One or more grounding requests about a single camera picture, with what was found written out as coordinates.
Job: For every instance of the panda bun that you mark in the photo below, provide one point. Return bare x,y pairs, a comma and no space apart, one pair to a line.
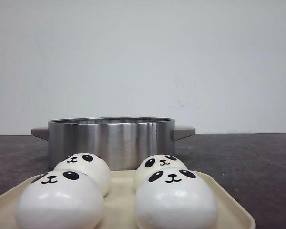
60,199
155,163
175,198
90,164

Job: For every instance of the stainless steel steamer pot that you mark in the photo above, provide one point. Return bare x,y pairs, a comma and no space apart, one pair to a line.
123,142

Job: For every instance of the cream plastic tray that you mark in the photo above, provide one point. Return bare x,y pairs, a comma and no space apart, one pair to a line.
119,205

